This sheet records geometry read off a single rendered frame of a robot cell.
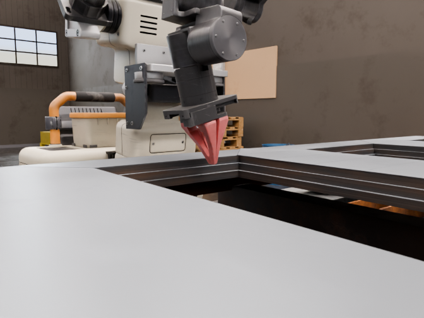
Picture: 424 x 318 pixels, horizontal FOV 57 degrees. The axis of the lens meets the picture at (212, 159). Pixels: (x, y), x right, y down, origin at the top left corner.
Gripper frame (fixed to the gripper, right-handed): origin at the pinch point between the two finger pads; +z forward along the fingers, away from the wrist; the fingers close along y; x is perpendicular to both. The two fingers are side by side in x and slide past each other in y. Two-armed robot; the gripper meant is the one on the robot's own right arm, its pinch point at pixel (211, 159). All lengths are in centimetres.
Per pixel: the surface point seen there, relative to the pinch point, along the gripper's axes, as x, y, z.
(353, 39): 229, 410, 2
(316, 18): 281, 416, -32
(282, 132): 334, 377, 111
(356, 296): -40.4, -23.8, -5.3
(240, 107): 419, 382, 74
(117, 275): -32.4, -30.3, -7.0
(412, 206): -28.2, 5.8, 5.3
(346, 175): -18.7, 7.7, 3.4
